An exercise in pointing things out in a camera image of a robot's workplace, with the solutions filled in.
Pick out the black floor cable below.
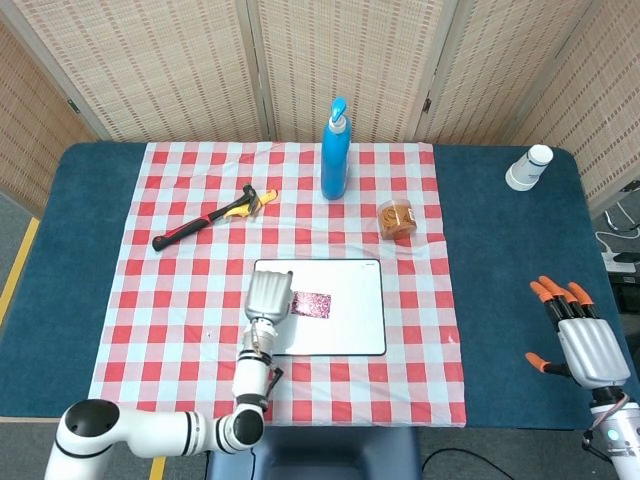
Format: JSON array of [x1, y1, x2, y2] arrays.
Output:
[[423, 447, 516, 480]]

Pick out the woven bamboo screen panel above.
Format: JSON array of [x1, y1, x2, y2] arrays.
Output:
[[9, 0, 271, 143], [0, 19, 96, 216], [417, 0, 601, 146], [509, 0, 640, 214], [247, 0, 459, 143]]

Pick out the stack of white paper cups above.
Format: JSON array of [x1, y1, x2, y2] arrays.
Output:
[[504, 144, 555, 192]]

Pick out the yellow utility knife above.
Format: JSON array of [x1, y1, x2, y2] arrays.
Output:
[[222, 188, 279, 221]]

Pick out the white power strip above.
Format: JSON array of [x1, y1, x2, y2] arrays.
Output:
[[602, 251, 640, 275]]

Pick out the silver left hand black fingers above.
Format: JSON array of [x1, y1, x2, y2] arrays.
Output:
[[243, 269, 295, 324]]

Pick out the blue pump bottle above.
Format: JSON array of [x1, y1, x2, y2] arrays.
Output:
[[320, 96, 353, 201]]

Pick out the dark blue table cover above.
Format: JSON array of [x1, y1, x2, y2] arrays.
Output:
[[0, 141, 626, 432]]

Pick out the silver right hand orange fingertips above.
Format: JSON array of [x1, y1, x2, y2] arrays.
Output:
[[524, 275, 632, 390]]

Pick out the white board with black rim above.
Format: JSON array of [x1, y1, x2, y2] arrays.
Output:
[[253, 258, 388, 358]]

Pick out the red white checkered tablecloth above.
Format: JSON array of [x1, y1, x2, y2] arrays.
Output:
[[87, 141, 469, 428]]

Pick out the clear jar of rubber bands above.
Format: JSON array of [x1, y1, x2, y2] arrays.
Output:
[[378, 198, 419, 241]]

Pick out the white power cable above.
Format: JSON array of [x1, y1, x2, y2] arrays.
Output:
[[595, 228, 640, 254]]

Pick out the black red handled hammer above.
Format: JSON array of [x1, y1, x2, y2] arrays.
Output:
[[152, 183, 265, 253]]

